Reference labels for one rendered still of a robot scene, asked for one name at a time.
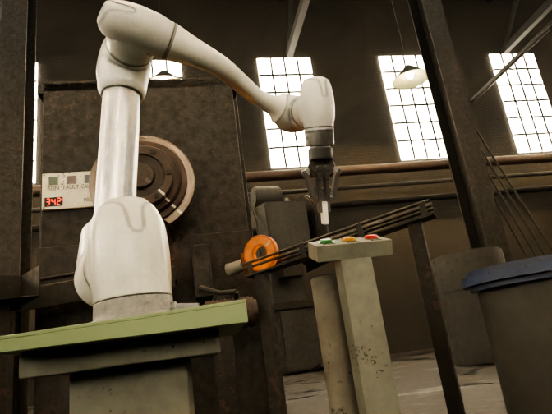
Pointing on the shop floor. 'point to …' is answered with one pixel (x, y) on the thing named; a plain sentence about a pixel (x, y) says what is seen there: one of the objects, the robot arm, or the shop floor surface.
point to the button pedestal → (363, 319)
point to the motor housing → (227, 385)
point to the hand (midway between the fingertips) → (324, 213)
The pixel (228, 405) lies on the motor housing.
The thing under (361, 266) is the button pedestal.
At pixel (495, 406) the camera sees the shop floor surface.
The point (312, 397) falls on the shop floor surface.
